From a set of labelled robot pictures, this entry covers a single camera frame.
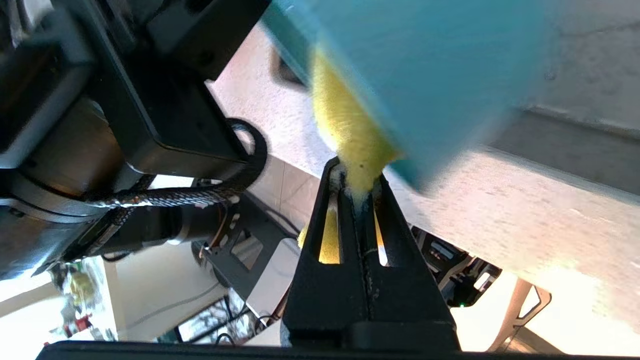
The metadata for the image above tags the teal plastic bowl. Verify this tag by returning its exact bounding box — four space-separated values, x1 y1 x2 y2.
260 0 556 193

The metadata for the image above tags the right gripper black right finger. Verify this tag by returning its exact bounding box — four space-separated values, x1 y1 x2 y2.
359 172 461 351

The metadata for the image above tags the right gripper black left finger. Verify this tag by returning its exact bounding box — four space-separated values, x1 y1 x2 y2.
281 156 371 348

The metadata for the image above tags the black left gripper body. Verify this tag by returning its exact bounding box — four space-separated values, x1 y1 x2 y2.
0 0 273 281

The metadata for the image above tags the yellow green sponge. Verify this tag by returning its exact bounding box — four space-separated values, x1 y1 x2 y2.
299 42 403 266

